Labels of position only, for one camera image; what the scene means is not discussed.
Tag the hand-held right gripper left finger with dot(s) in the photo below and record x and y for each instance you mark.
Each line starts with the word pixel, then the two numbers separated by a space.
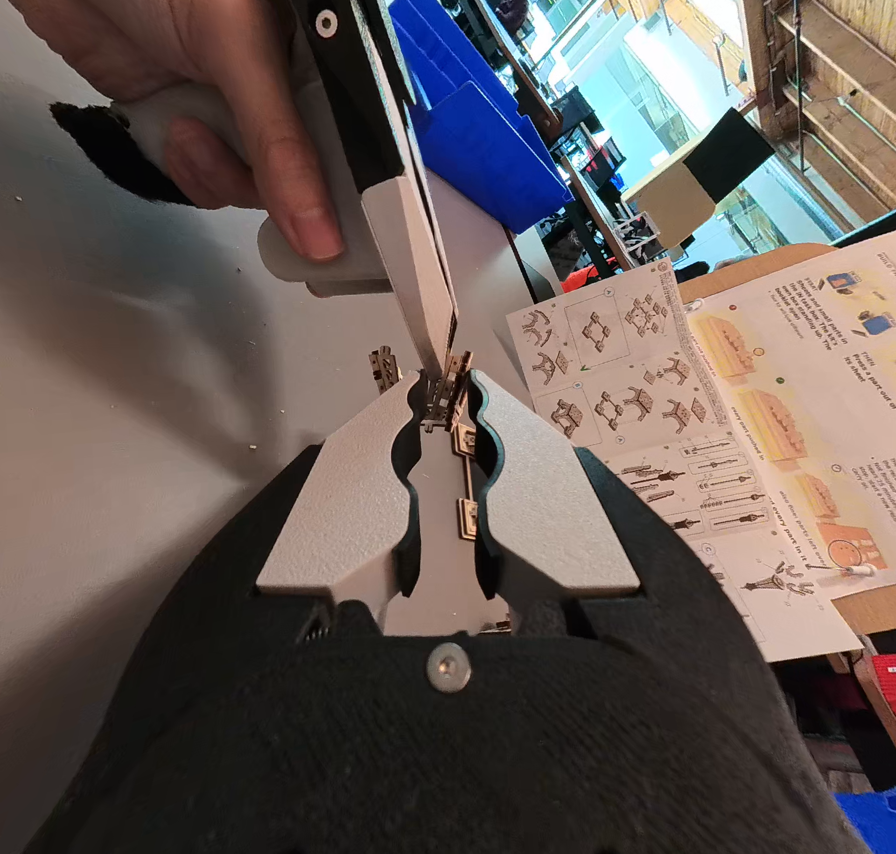
pixel 329 518

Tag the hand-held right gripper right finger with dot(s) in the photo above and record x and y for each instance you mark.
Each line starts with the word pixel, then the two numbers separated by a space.
pixel 560 518

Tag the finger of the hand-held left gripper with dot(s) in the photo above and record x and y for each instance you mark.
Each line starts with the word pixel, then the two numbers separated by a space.
pixel 432 238
pixel 413 266

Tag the small wooden tower midsection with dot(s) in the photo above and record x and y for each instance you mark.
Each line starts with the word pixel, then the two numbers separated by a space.
pixel 448 385

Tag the person's left hand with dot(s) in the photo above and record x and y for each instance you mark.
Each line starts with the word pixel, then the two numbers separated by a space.
pixel 175 21

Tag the wooden tower base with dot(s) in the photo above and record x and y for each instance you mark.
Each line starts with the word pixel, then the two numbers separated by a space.
pixel 467 518

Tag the tower instruction sheet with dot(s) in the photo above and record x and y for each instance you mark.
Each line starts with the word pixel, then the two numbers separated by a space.
pixel 630 378

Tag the black crate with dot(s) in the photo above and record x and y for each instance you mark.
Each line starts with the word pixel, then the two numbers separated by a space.
pixel 603 161

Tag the cardboard box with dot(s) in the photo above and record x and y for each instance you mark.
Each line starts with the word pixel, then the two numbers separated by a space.
pixel 665 203

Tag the black foam panel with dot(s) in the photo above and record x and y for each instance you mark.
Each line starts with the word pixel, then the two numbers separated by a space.
pixel 728 154

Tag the red storage bin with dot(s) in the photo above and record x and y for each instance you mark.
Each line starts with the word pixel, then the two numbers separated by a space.
pixel 883 686

